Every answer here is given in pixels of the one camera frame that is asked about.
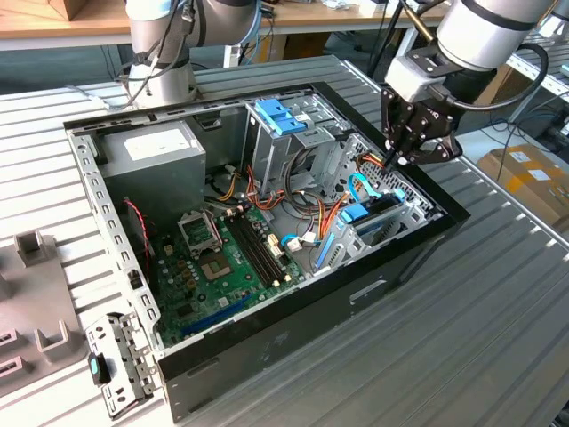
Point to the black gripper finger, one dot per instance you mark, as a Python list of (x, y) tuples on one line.
[(440, 151), (393, 120)]

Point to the hard disk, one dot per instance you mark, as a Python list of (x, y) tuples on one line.
[(355, 212)]

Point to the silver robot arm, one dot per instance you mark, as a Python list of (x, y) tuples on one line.
[(169, 66)]

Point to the grey metal disk bay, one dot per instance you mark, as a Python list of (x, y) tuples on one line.
[(351, 253)]

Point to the large brown cardboard box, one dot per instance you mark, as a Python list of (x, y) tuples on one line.
[(502, 84)]

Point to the black tripod stand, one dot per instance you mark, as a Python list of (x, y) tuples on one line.
[(391, 31)]

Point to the cardboard box white labels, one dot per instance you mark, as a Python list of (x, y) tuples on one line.
[(533, 187)]

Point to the small brown cardboard box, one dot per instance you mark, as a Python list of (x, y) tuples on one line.
[(306, 46)]

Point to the metal slat side table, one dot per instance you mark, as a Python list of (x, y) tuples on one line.
[(558, 75)]

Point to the grey drive cage blue latch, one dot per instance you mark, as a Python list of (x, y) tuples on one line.
[(275, 151)]

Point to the long wooden desk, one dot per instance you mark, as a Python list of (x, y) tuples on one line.
[(320, 18)]

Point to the black RAM slot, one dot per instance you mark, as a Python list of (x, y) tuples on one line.
[(261, 247), (248, 251)]

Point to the CPU socket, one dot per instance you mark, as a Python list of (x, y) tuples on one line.
[(215, 267)]

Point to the open black PC case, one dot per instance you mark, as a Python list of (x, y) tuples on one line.
[(289, 338)]

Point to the grey power supply unit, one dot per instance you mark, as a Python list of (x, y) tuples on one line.
[(155, 178)]

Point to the blue expansion slot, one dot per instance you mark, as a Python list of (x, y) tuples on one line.
[(218, 314)]

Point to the green motherboard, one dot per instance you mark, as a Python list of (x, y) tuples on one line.
[(171, 284)]

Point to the wooden box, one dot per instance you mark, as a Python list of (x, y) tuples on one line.
[(66, 9)]

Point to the grey parts rack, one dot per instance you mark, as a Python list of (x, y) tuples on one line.
[(40, 293)]

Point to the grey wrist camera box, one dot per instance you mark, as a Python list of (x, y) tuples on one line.
[(413, 78)]

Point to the metal card retention bracket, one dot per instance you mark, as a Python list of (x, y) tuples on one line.
[(129, 356)]

